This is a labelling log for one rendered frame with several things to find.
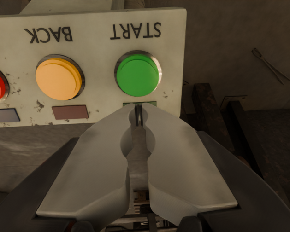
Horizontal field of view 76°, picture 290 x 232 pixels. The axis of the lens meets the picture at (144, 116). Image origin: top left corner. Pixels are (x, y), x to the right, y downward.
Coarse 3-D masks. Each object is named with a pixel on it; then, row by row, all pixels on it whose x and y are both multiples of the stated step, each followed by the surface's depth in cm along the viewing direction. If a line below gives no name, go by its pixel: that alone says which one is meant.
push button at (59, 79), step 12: (48, 60) 16; (60, 60) 17; (36, 72) 17; (48, 72) 17; (60, 72) 17; (72, 72) 17; (48, 84) 17; (60, 84) 17; (72, 84) 17; (60, 96) 18; (72, 96) 18
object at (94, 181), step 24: (120, 120) 10; (96, 144) 8; (120, 144) 9; (72, 168) 7; (96, 168) 7; (120, 168) 7; (48, 192) 6; (72, 192) 6; (96, 192) 6; (120, 192) 6; (48, 216) 6; (72, 216) 6; (96, 216) 6; (120, 216) 7
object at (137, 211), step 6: (138, 192) 231; (144, 192) 231; (138, 198) 227; (144, 198) 227; (138, 204) 231; (144, 204) 229; (138, 210) 255; (144, 210) 226; (150, 210) 226; (144, 222) 219; (156, 222) 263
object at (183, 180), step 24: (144, 120) 12; (168, 120) 10; (168, 144) 8; (192, 144) 8; (168, 168) 7; (192, 168) 7; (216, 168) 7; (168, 192) 6; (192, 192) 6; (216, 192) 6; (168, 216) 7
